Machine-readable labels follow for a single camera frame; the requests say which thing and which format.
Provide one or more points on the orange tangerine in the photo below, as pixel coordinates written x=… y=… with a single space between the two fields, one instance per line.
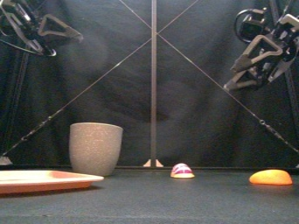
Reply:
x=271 y=177

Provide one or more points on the pink plate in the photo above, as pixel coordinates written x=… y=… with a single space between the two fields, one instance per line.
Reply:
x=43 y=179

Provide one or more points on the black cloth backdrop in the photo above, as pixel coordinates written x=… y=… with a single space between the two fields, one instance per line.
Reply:
x=202 y=122

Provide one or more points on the small pink white toy shoe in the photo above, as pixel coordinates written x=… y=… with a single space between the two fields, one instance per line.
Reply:
x=182 y=171

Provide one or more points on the grey speckled cup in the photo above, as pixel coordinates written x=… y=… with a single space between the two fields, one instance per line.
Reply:
x=95 y=148

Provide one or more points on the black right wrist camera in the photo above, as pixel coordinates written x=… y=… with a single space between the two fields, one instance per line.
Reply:
x=251 y=24

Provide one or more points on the vertical metal frame post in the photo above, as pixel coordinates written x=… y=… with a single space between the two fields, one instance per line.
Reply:
x=154 y=87

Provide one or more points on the horizontal frame base rail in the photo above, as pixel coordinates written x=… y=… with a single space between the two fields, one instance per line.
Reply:
x=226 y=168

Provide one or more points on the metal post foot bracket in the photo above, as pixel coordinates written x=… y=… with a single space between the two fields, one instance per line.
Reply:
x=154 y=164

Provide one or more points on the metal corner foot bracket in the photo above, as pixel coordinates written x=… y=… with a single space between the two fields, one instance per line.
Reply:
x=4 y=161

